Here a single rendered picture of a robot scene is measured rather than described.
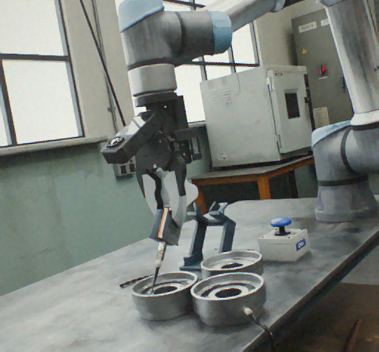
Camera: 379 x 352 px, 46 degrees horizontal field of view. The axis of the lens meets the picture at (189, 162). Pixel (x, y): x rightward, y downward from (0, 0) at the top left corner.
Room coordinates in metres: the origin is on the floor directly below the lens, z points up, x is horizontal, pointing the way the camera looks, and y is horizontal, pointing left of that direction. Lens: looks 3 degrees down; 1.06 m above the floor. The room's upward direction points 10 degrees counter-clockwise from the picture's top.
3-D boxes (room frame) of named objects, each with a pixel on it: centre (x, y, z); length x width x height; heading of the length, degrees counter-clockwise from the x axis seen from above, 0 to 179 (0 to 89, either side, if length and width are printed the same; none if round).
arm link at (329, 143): (1.11, -0.37, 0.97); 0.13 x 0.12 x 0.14; 30
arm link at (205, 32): (0.80, -0.04, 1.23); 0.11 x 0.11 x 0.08; 30
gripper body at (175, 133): (0.74, 0.03, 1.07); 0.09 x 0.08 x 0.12; 142
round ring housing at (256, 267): (0.76, -0.04, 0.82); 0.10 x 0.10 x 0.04
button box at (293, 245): (0.86, -0.16, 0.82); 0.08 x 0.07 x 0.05; 140
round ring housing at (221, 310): (0.63, -0.02, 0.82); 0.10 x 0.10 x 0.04
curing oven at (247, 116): (3.27, -0.58, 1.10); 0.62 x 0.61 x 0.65; 140
